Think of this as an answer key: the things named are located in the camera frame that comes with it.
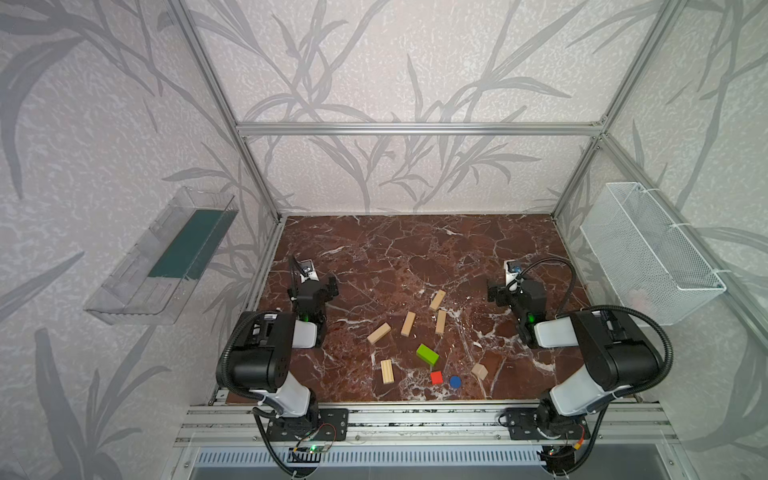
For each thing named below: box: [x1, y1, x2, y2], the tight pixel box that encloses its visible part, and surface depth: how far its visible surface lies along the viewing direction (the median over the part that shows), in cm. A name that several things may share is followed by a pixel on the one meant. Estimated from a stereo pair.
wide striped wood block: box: [380, 359, 395, 384], surface depth 83 cm
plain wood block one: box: [430, 289, 446, 311], surface depth 98 cm
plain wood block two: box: [401, 311, 417, 337], surface depth 93 cm
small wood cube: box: [471, 363, 489, 381], surface depth 84 cm
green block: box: [416, 343, 440, 366], surface depth 85 cm
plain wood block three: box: [435, 309, 447, 334], surface depth 93 cm
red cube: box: [429, 371, 444, 385], surface depth 83 cm
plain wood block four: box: [366, 322, 392, 345], surface depth 91 cm
